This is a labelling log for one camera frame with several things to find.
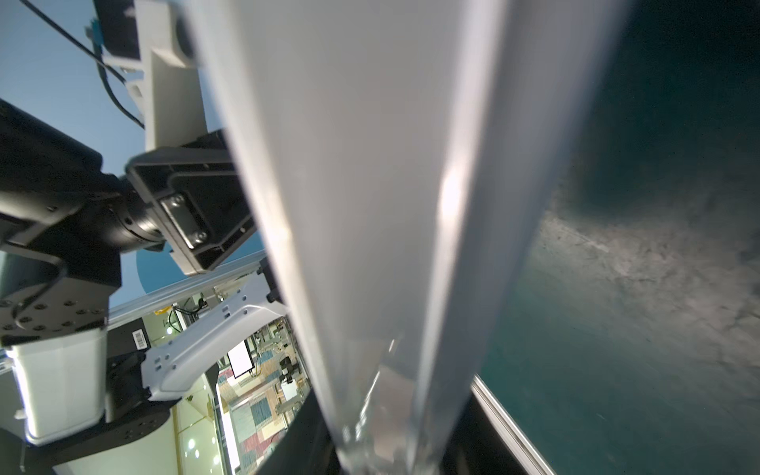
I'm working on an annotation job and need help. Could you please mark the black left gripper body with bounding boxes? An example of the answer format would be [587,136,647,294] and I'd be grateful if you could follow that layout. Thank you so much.
[126,130,257,276]

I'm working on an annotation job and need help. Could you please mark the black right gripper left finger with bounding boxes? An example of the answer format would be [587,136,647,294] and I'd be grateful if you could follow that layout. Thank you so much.
[256,403,336,475]

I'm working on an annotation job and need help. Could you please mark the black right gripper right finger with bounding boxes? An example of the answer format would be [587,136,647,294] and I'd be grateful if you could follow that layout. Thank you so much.
[441,395,526,475]

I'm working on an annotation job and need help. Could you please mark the white rounded pencil case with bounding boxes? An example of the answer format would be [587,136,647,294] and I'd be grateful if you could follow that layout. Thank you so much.
[186,1,631,474]

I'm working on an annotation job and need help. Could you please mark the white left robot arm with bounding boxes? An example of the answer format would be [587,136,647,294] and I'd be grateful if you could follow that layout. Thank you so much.
[1,103,287,474]

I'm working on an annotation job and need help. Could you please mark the aluminium front rail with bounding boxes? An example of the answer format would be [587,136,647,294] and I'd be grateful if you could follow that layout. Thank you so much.
[472,375,556,475]

